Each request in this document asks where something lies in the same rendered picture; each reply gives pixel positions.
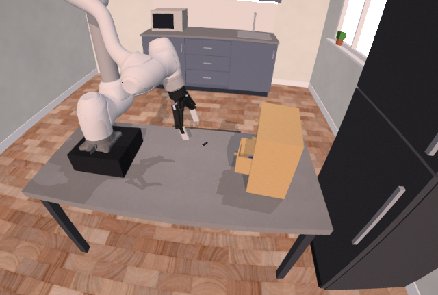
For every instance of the small wooden chest of drawers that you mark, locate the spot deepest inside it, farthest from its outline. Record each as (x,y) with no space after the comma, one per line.
(278,148)

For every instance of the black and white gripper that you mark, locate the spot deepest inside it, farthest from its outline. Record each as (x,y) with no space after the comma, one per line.
(187,101)

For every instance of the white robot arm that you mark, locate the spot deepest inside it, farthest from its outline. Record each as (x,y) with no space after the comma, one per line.
(140,73)

